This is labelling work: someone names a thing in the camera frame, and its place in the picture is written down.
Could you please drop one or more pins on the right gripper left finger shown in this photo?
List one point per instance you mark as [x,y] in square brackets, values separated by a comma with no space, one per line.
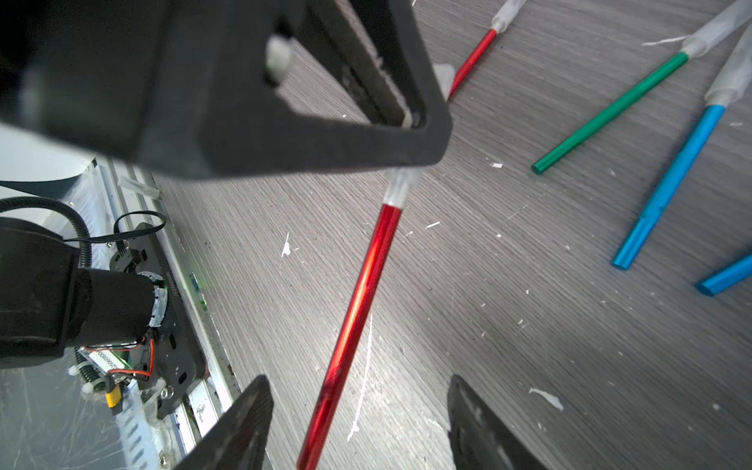
[238,440]

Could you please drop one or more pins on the blue knife left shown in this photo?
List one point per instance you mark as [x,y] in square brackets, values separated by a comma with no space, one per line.
[728,86]

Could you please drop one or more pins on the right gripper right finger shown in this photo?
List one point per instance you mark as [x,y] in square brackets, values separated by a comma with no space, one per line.
[478,438]

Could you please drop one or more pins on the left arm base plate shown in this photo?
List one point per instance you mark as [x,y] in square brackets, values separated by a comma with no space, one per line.
[179,359]

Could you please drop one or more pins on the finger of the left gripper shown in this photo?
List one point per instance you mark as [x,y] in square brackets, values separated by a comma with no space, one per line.
[188,88]

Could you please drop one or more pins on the red knife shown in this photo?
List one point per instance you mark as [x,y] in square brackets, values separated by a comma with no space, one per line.
[402,180]
[500,23]

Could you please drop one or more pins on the green knife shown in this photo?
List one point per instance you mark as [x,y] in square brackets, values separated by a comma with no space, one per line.
[694,46]

